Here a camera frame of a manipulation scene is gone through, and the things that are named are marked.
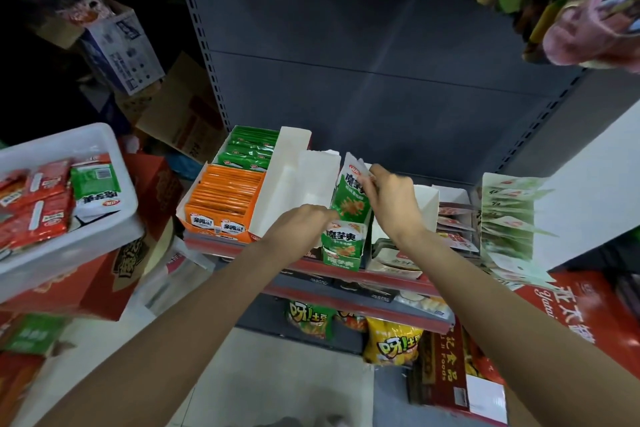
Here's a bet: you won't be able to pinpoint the person's left hand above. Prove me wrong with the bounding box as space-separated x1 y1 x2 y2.
261 203 342 261

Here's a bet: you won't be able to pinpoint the person's right hand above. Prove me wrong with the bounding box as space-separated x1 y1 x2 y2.
360 164 429 243

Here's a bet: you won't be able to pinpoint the green snack packet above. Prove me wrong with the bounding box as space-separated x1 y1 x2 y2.
330 151 375 228
321 219 369 273

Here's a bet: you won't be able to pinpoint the person's right forearm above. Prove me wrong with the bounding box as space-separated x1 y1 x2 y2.
395 229 640 427

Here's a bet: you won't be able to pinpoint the person's left forearm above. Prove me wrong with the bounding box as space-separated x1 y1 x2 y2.
34 237 302 427

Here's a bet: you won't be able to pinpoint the empty white display box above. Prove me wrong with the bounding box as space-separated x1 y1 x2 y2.
248 149 343 242

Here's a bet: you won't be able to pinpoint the beige snack packet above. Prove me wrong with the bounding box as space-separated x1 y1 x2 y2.
369 239 426 278

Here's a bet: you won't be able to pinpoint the row of pink-white packets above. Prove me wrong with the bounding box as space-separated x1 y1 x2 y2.
436 200 482 253

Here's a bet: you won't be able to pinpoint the green snack bag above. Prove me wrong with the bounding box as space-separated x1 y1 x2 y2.
285 299 337 341

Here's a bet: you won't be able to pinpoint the row of orange packets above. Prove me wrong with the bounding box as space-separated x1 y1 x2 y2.
185 164 266 243

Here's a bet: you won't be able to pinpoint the orange snack bag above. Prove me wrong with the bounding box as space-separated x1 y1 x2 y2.
336 310 369 333

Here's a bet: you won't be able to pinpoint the grey metal shelf unit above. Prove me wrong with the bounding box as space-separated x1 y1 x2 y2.
170 0 603 337

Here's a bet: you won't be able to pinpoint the white food packet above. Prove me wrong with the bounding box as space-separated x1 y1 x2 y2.
394 290 454 321

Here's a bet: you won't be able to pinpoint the white cardboard display box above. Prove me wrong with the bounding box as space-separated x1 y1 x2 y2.
176 125 313 245

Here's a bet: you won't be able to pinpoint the row of pale green packets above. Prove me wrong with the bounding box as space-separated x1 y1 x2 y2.
479 172 558 290

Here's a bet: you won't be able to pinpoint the yellow snack bag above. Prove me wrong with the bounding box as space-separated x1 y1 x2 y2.
363 317 424 367

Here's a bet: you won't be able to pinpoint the clear plastic bag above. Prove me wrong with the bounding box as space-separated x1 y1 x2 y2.
134 236 217 316

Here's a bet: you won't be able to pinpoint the red cardboard box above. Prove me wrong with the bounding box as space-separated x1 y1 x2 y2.
0 153 184 322

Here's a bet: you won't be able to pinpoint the brown cardboard box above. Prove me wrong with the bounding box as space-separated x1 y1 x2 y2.
134 51 229 163

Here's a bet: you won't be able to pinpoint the dark red food box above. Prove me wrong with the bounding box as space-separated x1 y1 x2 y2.
409 324 509 423

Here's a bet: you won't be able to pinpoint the white plastic bin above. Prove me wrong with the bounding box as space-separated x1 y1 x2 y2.
0 122 147 303

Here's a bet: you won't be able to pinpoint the green and white packet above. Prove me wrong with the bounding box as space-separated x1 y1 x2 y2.
70 153 123 220

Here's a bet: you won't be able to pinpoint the red carton with white lettering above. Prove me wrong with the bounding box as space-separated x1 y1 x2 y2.
514 269 640 378

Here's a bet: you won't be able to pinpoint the blue and white cardboard box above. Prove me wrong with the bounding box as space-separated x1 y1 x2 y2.
79 5 166 95

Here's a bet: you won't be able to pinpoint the hanging pink snack bag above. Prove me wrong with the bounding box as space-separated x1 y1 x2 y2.
542 0 640 73

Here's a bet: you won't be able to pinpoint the red snack packet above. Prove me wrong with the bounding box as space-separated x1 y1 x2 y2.
24 160 72 198
0 170 30 208
0 190 77 251

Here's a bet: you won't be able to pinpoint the green packaged goods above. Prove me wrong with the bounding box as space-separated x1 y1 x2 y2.
4 314 69 356

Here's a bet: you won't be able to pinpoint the red packaged goods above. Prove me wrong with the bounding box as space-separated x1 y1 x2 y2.
0 352 47 427

